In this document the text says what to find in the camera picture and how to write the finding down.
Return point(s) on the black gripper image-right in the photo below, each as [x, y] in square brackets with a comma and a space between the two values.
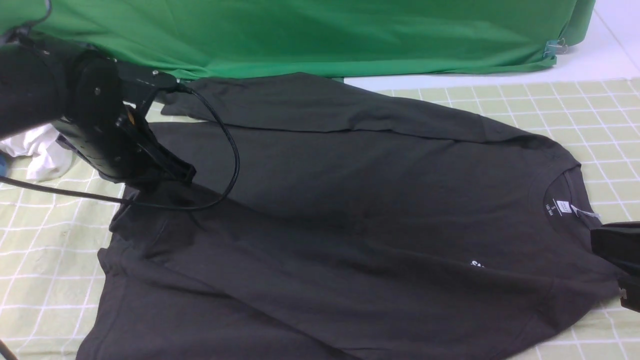
[619, 244]

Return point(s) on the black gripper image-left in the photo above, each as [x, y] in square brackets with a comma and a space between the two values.
[123, 149]

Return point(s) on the dark gray long-sleeve shirt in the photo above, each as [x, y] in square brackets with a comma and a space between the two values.
[361, 227]

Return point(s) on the crumpled white shirt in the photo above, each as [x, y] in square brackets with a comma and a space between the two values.
[48, 159]

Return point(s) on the green checkered tablecloth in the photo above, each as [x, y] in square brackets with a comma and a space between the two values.
[51, 280]

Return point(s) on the green backdrop cloth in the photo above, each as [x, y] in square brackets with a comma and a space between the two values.
[194, 39]

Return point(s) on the blue object at left edge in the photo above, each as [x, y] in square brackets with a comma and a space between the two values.
[3, 166]

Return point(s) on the metal binder clip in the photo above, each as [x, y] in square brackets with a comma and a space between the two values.
[555, 47]

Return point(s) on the black wrist camera image-left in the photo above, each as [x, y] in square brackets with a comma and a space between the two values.
[140, 83]

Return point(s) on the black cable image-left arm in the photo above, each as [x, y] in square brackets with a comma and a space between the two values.
[209, 145]

